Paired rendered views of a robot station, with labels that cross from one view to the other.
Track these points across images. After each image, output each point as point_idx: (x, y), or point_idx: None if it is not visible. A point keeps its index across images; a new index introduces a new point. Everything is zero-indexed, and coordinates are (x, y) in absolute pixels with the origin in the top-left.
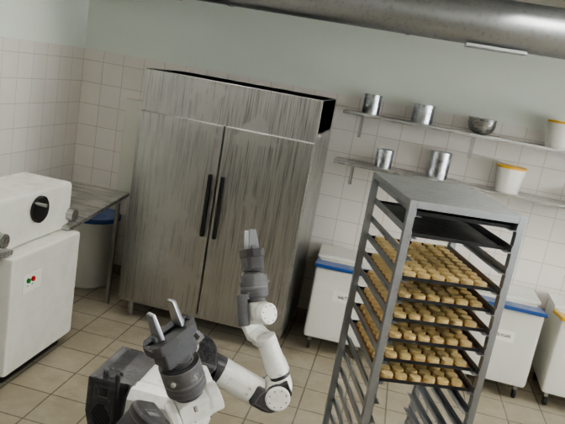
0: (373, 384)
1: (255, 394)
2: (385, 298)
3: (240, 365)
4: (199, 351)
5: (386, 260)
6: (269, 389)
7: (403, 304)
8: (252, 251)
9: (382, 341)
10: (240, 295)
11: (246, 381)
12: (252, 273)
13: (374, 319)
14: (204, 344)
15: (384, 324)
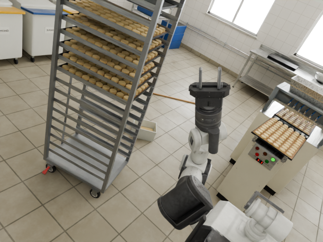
0: (130, 109)
1: (203, 180)
2: (113, 52)
3: (191, 172)
4: (204, 193)
5: (116, 26)
6: (207, 171)
7: (125, 53)
8: (229, 91)
9: (137, 84)
10: (219, 132)
11: (201, 178)
12: (217, 108)
13: (108, 68)
14: (198, 184)
15: (140, 74)
